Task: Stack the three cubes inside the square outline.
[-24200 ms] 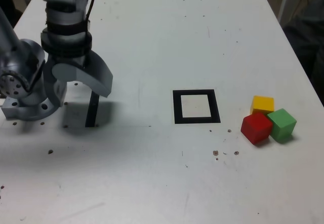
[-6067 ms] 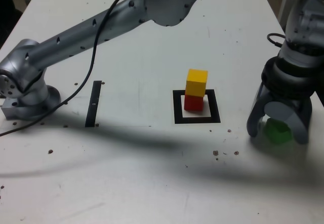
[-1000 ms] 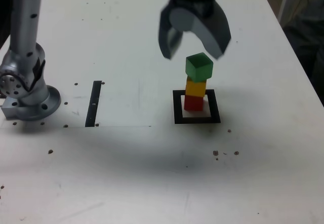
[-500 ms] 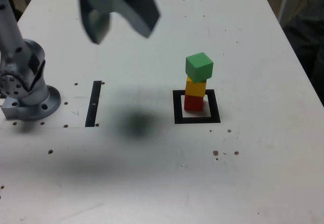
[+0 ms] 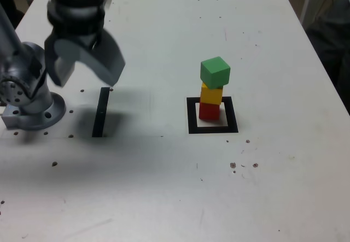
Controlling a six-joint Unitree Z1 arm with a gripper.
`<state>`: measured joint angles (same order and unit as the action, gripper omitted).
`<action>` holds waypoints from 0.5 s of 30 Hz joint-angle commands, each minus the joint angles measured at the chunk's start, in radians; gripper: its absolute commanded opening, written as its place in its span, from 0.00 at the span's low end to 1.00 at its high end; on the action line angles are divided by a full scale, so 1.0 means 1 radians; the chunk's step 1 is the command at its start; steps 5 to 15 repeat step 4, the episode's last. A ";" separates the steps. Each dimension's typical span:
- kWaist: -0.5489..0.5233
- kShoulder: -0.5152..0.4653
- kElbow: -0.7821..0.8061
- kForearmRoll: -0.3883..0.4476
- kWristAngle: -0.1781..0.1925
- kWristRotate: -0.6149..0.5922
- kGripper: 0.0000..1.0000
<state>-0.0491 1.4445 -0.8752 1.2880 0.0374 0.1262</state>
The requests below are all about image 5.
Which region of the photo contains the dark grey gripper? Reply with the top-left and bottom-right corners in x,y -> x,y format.
44,28 -> 126,88

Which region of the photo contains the yellow cube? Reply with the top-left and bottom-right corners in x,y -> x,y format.
200,82 -> 224,105

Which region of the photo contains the green cube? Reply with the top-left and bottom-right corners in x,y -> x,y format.
200,56 -> 231,89

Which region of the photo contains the red cube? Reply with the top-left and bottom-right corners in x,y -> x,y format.
198,101 -> 221,121

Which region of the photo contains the black tape square outline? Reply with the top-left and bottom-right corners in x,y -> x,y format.
186,96 -> 239,135

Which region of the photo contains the black tape strip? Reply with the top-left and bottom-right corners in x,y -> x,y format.
91,87 -> 110,138

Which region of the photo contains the white upright post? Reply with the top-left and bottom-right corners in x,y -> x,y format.
299,0 -> 316,26

